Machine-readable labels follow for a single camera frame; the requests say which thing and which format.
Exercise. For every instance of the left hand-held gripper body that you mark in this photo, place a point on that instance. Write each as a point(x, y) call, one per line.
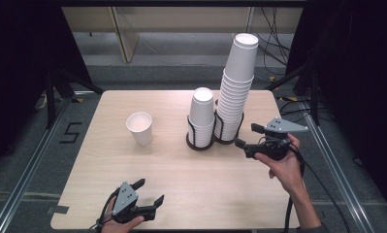
point(125, 199)

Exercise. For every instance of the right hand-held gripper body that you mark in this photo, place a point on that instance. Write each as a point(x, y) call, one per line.
point(278, 145)

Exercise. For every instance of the white paper cup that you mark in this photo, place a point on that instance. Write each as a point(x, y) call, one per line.
point(142, 136)

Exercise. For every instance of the short stack of paper cups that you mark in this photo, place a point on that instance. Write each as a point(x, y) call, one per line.
point(201, 111)

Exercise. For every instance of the tall stack of paper cups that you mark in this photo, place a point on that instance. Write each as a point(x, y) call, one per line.
point(241, 63)

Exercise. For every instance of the person's right hand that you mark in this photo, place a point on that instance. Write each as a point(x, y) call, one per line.
point(288, 171)

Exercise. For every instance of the person's left hand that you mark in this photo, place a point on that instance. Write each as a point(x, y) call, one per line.
point(115, 228)

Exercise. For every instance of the black metal stand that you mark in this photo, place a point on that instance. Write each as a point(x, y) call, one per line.
point(314, 97)
point(50, 103)

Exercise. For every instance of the dark curtain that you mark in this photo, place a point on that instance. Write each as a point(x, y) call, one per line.
point(16, 64)
point(359, 81)

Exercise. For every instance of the beige cabinet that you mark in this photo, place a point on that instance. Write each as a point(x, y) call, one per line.
point(181, 19)

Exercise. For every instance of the metal floor rail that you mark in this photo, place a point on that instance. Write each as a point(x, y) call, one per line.
point(336, 168)
point(23, 181)

